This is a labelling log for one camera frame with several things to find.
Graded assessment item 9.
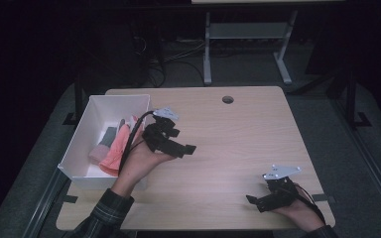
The white box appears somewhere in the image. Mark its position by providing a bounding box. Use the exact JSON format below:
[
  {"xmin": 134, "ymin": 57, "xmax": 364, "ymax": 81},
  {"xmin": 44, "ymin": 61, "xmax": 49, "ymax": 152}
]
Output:
[{"xmin": 58, "ymin": 94, "xmax": 157, "ymax": 191}]

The black stand leg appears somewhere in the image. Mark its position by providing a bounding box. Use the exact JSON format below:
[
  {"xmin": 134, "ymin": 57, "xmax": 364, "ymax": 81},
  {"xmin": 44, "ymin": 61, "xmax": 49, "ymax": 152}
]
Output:
[
  {"xmin": 341, "ymin": 63, "xmax": 373, "ymax": 129},
  {"xmin": 63, "ymin": 70, "xmax": 84, "ymax": 127}
]

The bundle of floor cables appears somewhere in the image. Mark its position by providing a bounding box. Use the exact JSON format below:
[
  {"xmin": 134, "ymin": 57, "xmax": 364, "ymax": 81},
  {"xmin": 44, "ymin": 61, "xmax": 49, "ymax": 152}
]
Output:
[{"xmin": 135, "ymin": 34, "xmax": 206, "ymax": 89}]

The grey metal stand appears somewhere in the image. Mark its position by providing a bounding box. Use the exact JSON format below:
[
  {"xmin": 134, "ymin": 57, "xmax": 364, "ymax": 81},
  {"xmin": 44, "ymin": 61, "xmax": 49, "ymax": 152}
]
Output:
[{"xmin": 202, "ymin": 9, "xmax": 299, "ymax": 86}]

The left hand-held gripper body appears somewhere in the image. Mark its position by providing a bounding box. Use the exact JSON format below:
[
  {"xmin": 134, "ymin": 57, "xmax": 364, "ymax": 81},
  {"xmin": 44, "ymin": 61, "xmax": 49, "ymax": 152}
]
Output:
[{"xmin": 142, "ymin": 106, "xmax": 182, "ymax": 155}]

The pink padded ski glove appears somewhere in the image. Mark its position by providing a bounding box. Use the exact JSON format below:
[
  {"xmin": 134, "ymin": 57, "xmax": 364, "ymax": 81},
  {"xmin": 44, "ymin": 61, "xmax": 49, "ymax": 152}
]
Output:
[{"xmin": 98, "ymin": 114, "xmax": 144, "ymax": 178}]

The grey knit glove pink cuff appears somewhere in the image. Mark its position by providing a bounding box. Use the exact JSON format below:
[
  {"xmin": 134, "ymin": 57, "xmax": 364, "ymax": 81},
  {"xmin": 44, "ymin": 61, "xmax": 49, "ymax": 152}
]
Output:
[{"xmin": 87, "ymin": 125, "xmax": 119, "ymax": 165}]

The right hand-held gripper black cable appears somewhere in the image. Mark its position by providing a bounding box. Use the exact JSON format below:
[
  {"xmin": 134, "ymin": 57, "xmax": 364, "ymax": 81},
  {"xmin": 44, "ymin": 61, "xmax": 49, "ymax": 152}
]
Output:
[{"xmin": 294, "ymin": 182, "xmax": 327, "ymax": 226}]

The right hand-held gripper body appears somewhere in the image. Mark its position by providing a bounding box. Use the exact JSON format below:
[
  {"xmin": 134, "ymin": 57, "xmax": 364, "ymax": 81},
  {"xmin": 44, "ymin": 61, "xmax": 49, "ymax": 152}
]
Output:
[{"xmin": 262, "ymin": 164, "xmax": 303, "ymax": 210}]

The metal floor rail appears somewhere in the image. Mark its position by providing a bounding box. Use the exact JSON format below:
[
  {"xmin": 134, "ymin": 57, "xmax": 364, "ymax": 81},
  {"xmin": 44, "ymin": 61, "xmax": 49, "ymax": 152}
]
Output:
[
  {"xmin": 330, "ymin": 98, "xmax": 381, "ymax": 229},
  {"xmin": 22, "ymin": 168, "xmax": 71, "ymax": 238}
]

